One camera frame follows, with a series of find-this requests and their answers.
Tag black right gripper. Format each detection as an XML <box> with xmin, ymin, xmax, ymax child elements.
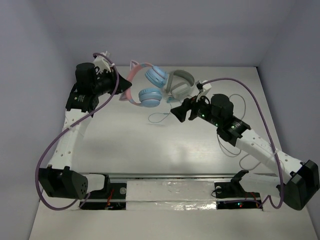
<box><xmin>170</xmin><ymin>91</ymin><xmax>221</xmax><ymax>128</ymax></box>

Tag pink blue cat-ear headphones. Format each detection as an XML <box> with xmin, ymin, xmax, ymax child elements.
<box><xmin>119</xmin><ymin>60</ymin><xmax>169</xmax><ymax>108</ymax></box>

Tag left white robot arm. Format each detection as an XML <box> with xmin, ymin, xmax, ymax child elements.
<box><xmin>37</xmin><ymin>62</ymin><xmax>132</xmax><ymax>200</ymax></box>

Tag white grey headphones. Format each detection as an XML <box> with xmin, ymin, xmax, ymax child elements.
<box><xmin>162</xmin><ymin>69</ymin><xmax>195</xmax><ymax>100</ymax></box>

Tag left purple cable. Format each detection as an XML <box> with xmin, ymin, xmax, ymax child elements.
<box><xmin>35</xmin><ymin>52</ymin><xmax>120</xmax><ymax>212</ymax></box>

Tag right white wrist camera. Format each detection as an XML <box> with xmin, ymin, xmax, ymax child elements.
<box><xmin>196</xmin><ymin>80</ymin><xmax>212</xmax><ymax>102</ymax></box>

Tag grey headphone cable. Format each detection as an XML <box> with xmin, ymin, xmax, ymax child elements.
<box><xmin>187</xmin><ymin>93</ymin><xmax>261</xmax><ymax>172</ymax></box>

